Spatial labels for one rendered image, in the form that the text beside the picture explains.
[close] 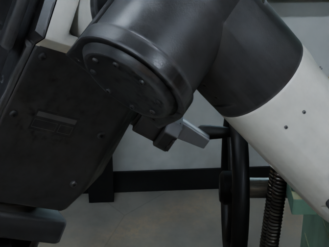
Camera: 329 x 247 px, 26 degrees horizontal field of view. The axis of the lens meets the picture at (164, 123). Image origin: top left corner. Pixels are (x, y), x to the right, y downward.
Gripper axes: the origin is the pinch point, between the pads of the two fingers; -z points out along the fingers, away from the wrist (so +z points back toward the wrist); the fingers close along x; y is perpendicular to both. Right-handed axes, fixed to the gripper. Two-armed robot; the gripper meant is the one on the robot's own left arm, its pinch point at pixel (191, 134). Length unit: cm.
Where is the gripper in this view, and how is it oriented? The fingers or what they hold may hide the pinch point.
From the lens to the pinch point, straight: 117.7
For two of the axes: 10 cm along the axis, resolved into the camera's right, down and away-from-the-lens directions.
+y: 5.0, -7.4, -4.5
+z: -8.6, -4.6, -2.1
